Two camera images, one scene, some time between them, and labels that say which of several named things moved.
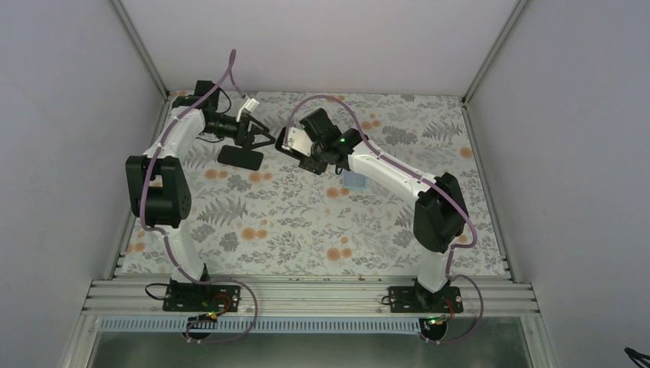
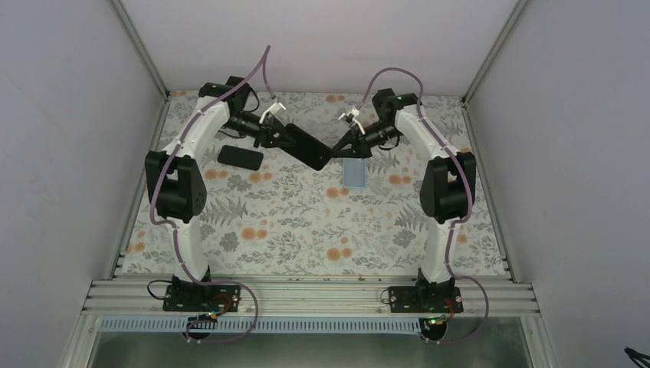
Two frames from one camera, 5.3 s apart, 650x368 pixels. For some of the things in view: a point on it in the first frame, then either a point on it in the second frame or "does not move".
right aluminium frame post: (518, 8) does not move
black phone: (241, 157) does not move
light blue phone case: (353, 180) does not move
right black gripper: (318, 167) to (363, 149)
